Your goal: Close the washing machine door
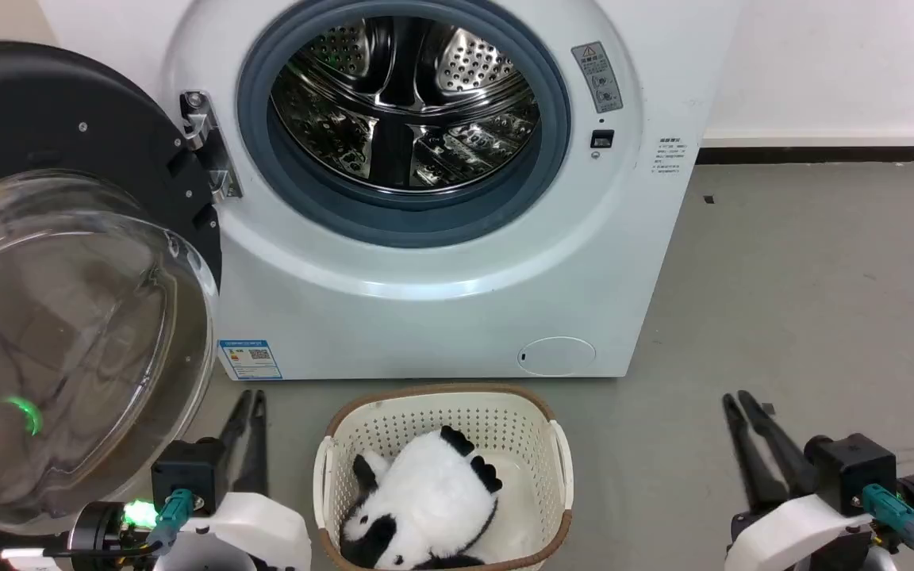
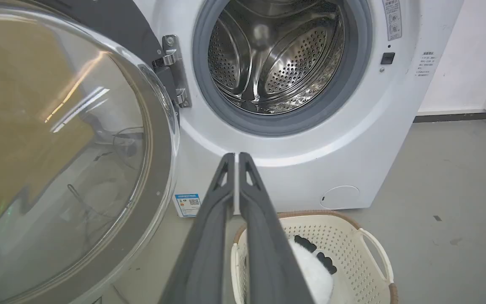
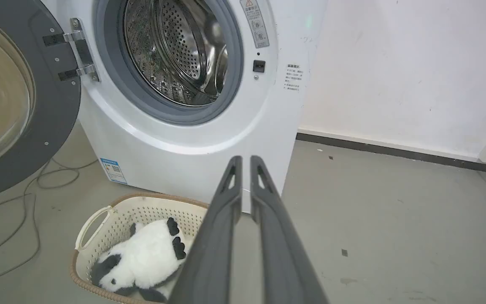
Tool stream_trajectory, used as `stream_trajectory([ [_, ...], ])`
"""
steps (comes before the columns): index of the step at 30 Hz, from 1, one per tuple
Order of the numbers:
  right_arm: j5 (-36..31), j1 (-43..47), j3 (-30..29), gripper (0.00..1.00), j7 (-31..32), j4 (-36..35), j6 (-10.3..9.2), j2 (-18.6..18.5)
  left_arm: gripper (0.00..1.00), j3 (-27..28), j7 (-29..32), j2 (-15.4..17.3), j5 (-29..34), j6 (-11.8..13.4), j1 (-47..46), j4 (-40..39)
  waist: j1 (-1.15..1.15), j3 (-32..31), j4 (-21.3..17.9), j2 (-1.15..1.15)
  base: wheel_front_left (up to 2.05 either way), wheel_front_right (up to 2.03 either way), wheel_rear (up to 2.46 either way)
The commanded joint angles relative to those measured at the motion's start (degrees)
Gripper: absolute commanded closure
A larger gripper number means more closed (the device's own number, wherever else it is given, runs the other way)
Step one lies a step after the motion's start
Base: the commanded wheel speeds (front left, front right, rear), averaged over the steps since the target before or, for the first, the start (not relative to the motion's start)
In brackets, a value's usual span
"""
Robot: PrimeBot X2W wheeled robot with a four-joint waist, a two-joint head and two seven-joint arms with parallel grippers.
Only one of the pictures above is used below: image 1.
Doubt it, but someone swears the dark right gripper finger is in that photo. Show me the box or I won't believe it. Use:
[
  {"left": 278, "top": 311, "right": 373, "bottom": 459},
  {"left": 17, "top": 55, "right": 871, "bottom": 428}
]
[
  {"left": 724, "top": 393, "right": 790, "bottom": 513},
  {"left": 738, "top": 390, "right": 816, "bottom": 497}
]

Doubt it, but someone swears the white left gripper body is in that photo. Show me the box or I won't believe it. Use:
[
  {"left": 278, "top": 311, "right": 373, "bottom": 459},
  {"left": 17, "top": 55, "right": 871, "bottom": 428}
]
[{"left": 157, "top": 492, "right": 313, "bottom": 571}]

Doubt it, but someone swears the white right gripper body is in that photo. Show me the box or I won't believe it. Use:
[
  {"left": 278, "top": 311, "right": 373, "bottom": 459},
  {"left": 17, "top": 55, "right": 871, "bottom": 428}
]
[{"left": 726, "top": 492, "right": 899, "bottom": 571}]

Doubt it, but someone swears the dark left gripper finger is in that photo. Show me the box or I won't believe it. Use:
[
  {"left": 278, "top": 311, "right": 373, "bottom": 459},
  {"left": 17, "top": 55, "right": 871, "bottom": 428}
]
[
  {"left": 232, "top": 391, "right": 270, "bottom": 495},
  {"left": 218, "top": 389, "right": 254, "bottom": 470}
]

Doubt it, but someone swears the white front-load washing machine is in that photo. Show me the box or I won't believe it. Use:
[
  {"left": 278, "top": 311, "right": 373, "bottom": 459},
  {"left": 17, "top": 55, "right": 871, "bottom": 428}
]
[{"left": 36, "top": 0, "right": 743, "bottom": 382}]

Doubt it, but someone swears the chrome door hinge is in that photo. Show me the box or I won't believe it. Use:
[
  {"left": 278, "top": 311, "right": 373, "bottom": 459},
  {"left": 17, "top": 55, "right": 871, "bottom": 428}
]
[{"left": 179, "top": 90, "right": 244, "bottom": 204}]

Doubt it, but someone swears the black washer door, glass bowl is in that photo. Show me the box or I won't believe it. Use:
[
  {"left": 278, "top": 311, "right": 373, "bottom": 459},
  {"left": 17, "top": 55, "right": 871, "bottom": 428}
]
[{"left": 0, "top": 41, "right": 225, "bottom": 537}]

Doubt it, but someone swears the blue energy label sticker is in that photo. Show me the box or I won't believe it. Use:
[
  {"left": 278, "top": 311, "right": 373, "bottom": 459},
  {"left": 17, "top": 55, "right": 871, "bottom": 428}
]
[{"left": 217, "top": 339, "right": 284, "bottom": 381}]

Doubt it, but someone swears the panda plush toy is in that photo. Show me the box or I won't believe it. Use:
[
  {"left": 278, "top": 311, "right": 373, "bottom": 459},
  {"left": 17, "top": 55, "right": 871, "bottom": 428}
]
[{"left": 338, "top": 426, "right": 504, "bottom": 570}]

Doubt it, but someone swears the cream plastic laundry basket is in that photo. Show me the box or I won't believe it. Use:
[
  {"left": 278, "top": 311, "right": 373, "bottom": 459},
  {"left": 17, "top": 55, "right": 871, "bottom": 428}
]
[{"left": 313, "top": 383, "right": 575, "bottom": 571}]

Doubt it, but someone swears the round white filter cover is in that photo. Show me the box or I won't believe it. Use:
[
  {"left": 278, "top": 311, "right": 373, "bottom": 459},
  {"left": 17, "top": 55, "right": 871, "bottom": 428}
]
[{"left": 519, "top": 337, "right": 597, "bottom": 377}]

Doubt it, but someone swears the black baseboard strip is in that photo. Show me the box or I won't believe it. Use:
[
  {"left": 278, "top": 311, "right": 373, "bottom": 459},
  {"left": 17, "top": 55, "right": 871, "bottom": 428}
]
[{"left": 697, "top": 146, "right": 914, "bottom": 166}]

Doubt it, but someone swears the small printed text label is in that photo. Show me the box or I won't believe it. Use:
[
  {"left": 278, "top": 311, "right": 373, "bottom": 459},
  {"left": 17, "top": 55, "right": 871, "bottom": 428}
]
[{"left": 651, "top": 136, "right": 693, "bottom": 178}]

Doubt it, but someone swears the stainless steel washer drum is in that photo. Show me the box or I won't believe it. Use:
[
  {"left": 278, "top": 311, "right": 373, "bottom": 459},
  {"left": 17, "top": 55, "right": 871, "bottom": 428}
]
[{"left": 270, "top": 15, "right": 542, "bottom": 196}]

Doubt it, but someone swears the grey warning sticker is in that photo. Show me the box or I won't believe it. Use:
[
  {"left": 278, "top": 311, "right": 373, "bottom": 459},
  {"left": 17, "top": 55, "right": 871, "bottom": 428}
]
[{"left": 570, "top": 41, "right": 624, "bottom": 114}]

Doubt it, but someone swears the teal left cable connector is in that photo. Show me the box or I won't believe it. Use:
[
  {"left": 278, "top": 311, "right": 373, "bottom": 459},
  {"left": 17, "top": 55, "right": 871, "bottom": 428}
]
[{"left": 147, "top": 488, "right": 197, "bottom": 553}]

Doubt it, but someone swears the teal cable connector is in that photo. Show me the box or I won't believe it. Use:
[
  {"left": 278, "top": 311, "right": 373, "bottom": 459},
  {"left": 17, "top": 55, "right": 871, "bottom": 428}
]
[
  {"left": 862, "top": 484, "right": 914, "bottom": 550},
  {"left": 147, "top": 488, "right": 197, "bottom": 553}
]

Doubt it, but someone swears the teal right cable connector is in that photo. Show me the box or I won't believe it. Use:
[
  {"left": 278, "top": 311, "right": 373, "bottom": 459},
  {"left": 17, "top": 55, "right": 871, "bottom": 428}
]
[{"left": 862, "top": 484, "right": 914, "bottom": 550}]

